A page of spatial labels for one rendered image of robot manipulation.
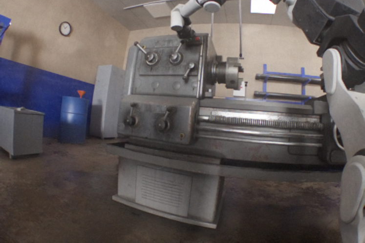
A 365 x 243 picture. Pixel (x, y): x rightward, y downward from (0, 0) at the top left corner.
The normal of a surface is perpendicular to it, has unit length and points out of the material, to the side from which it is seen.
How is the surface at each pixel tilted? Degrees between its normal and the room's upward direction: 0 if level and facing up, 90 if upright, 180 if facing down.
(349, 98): 109
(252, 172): 90
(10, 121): 90
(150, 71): 90
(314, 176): 90
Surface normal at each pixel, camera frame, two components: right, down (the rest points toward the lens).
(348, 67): -0.80, 0.58
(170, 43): -0.30, -0.11
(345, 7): -0.15, 0.90
